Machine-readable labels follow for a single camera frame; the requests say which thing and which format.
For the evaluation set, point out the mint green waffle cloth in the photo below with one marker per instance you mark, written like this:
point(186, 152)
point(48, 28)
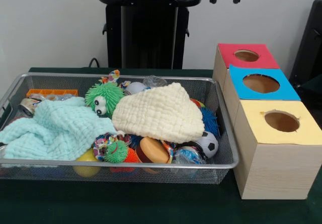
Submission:
point(58, 131)

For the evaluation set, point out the dark green tablecloth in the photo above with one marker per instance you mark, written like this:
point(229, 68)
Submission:
point(125, 204)

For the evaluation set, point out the black white soccer ball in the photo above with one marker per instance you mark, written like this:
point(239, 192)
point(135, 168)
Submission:
point(208, 143)

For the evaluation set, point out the orange plastic block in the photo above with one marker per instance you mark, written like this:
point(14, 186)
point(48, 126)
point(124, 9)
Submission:
point(50, 92)

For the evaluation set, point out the wooden box with three holes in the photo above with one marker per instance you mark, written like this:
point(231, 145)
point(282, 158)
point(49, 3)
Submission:
point(276, 171)

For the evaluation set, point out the black stand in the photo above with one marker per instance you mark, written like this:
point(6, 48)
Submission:
point(312, 32)

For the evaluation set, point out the large green spiky eyed toy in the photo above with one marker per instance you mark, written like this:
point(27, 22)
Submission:
point(105, 93)

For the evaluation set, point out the white baseball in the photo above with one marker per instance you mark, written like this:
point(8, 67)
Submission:
point(134, 86)

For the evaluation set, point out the cream waffle cloth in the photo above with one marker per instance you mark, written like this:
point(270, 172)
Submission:
point(156, 113)

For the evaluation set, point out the small green spiky toy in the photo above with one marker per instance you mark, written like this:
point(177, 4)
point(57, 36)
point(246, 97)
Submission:
point(115, 151)

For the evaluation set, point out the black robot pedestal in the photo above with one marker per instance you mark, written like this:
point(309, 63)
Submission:
point(151, 32)

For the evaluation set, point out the blue spiky ball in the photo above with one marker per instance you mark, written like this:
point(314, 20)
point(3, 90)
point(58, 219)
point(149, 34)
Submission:
point(210, 120)

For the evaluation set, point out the shallow metal mesh bin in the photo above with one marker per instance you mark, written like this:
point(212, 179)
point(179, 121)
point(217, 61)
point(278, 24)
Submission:
point(176, 177)

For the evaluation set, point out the crushed clear plastic bottle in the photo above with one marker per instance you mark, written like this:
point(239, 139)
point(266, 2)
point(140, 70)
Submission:
point(188, 156)

